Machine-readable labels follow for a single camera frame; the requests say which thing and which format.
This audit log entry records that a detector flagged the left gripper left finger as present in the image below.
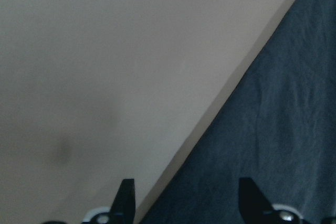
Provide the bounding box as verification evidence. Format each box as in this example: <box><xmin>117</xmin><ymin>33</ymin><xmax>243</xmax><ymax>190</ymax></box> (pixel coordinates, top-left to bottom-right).
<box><xmin>109</xmin><ymin>178</ymin><xmax>135</xmax><ymax>224</ymax></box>

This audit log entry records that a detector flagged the black printed t-shirt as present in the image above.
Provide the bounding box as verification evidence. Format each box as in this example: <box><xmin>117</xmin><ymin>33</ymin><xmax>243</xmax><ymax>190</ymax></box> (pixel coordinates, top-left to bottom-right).
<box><xmin>142</xmin><ymin>0</ymin><xmax>335</xmax><ymax>223</ymax></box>

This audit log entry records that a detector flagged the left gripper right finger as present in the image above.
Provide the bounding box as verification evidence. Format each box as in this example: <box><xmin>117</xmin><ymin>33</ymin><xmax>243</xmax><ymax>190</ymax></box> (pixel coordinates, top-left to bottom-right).
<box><xmin>238</xmin><ymin>177</ymin><xmax>278</xmax><ymax>224</ymax></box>

